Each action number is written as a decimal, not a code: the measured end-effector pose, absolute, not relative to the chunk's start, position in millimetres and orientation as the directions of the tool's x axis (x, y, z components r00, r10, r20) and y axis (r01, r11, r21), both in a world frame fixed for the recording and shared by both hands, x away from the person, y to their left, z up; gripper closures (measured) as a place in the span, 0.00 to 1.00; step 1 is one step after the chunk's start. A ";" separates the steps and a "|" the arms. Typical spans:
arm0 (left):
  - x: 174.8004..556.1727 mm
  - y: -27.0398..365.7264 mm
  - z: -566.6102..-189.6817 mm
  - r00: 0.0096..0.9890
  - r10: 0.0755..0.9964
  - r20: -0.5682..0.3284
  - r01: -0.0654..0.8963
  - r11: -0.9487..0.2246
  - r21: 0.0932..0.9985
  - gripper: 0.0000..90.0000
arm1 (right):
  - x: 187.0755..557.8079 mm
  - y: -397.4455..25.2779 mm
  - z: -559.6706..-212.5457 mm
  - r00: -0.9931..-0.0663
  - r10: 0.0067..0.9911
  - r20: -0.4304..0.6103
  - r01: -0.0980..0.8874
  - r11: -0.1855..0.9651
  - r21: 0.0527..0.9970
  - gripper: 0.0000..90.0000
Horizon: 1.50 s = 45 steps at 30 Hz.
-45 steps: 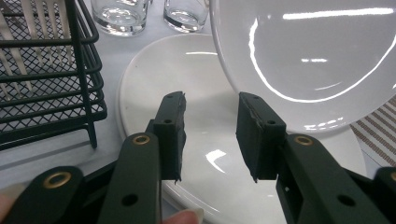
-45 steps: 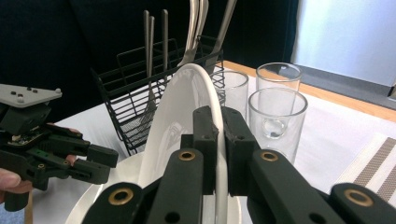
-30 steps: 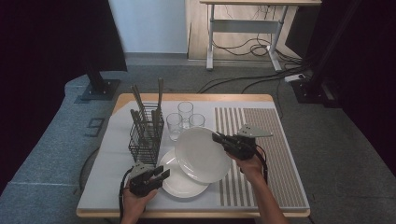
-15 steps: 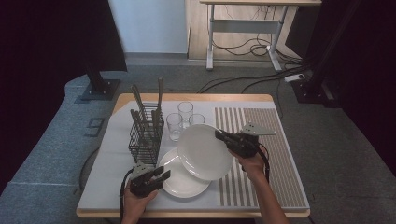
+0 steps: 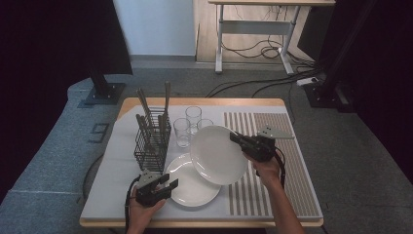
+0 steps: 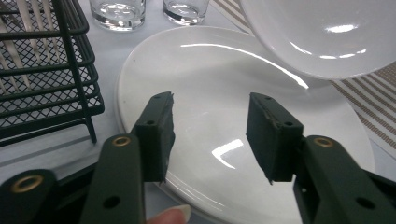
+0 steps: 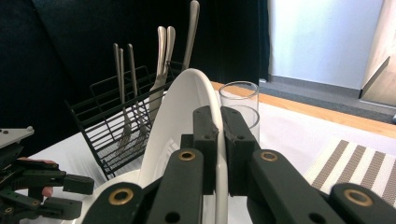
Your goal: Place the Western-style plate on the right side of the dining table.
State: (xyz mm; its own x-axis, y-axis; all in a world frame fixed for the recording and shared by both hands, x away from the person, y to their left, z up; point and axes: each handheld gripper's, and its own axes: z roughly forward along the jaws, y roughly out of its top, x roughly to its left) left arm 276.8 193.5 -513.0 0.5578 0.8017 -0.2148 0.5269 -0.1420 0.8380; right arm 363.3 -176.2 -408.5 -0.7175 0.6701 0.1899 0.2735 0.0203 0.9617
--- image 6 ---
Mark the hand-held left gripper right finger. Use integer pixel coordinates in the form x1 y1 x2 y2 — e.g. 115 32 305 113
245 91 305 185

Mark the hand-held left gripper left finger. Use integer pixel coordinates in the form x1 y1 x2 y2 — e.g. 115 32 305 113
131 91 177 185

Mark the large white plate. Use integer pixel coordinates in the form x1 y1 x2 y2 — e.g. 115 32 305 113
114 25 376 224

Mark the small white plate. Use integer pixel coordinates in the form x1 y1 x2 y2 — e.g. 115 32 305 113
238 0 396 80

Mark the black wire cutlery caddy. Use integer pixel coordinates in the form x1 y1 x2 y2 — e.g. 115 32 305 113
0 0 106 147

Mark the clear drinking glass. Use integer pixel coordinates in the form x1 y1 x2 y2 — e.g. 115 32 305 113
89 0 147 33
162 0 210 26

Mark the brown white striped placemat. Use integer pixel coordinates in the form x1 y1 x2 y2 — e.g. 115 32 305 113
211 0 396 152

